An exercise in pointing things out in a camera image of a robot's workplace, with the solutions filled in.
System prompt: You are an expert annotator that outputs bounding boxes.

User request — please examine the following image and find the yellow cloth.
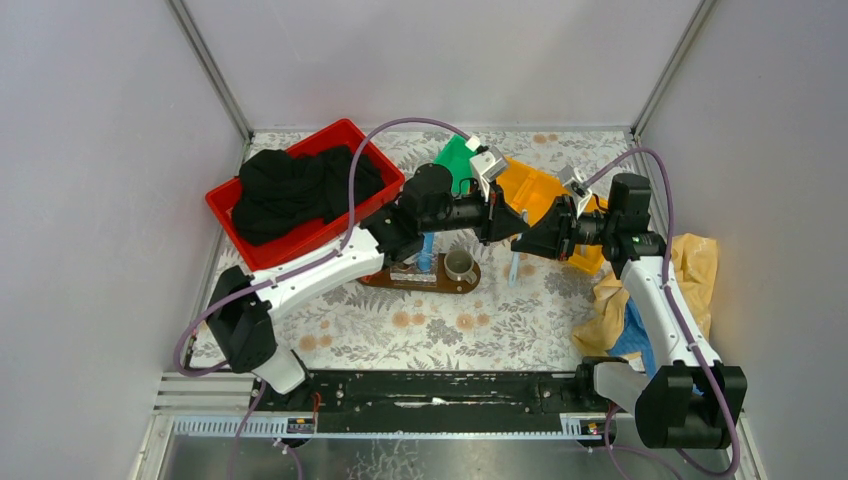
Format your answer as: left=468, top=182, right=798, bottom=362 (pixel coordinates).
left=572, top=233, right=719, bottom=356

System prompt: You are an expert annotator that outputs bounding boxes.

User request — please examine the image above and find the grey metal cup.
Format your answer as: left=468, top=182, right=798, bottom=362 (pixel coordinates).
left=443, top=250, right=479, bottom=285

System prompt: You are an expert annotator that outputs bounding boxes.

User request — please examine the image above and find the blue cloth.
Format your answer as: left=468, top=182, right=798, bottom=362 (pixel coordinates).
left=608, top=298, right=704, bottom=399

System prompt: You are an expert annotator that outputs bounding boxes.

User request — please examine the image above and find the green plastic bin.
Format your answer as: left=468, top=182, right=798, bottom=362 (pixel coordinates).
left=433, top=135, right=476, bottom=194

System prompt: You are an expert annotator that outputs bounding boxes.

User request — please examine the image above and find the aluminium frame post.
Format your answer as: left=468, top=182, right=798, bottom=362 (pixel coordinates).
left=165, top=0, right=253, bottom=142
left=630, top=0, right=719, bottom=143

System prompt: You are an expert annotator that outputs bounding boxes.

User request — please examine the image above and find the black cloth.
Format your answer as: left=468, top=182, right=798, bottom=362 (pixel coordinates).
left=231, top=145, right=386, bottom=246

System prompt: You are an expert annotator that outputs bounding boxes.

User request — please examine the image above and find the blue toothpaste tube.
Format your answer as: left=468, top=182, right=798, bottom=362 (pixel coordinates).
left=416, top=232, right=434, bottom=274

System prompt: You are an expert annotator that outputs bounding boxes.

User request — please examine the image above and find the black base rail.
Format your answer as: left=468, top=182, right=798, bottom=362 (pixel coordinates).
left=158, top=367, right=647, bottom=440

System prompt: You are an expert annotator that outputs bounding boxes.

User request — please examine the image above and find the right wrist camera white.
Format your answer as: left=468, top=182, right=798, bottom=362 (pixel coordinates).
left=556, top=165, right=593, bottom=216

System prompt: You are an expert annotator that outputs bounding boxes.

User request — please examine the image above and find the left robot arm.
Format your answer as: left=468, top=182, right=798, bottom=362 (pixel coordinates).
left=206, top=164, right=529, bottom=411

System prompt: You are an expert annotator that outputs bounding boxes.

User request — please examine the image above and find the right aluminium frame post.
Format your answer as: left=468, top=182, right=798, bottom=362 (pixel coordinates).
left=630, top=0, right=719, bottom=143

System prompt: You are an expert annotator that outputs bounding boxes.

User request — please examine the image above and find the yellow bin with cups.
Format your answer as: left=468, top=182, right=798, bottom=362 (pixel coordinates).
left=497, top=157, right=542, bottom=214

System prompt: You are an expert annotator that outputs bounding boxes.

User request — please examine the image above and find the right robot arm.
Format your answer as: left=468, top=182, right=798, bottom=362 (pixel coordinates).
left=512, top=173, right=747, bottom=450

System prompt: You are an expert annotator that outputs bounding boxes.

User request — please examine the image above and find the packaged toothbrush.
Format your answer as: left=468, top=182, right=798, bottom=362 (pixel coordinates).
left=507, top=210, right=530, bottom=289

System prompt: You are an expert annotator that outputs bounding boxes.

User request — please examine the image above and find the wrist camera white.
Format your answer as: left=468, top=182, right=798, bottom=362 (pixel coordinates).
left=556, top=165, right=593, bottom=216
left=465, top=136, right=509, bottom=202

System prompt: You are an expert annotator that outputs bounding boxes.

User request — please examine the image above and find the yellow bin with toothpaste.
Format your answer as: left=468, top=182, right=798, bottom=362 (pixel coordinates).
left=522, top=172, right=566, bottom=226

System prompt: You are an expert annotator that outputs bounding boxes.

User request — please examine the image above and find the yellow bin with toothbrushes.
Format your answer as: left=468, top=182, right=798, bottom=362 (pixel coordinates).
left=567, top=194, right=607, bottom=276

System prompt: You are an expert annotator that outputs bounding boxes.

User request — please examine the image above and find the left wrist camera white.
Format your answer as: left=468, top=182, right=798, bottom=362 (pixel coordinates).
left=465, top=136, right=509, bottom=202

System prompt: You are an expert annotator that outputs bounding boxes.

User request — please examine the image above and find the left aluminium frame post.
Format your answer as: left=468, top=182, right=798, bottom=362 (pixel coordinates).
left=165, top=0, right=253, bottom=142

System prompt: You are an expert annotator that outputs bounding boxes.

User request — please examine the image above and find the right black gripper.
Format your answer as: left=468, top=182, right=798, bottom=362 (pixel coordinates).
left=510, top=195, right=616, bottom=263

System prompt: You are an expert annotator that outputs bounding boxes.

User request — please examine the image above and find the oval wooden tray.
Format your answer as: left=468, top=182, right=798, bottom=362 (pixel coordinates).
left=358, top=251, right=481, bottom=295

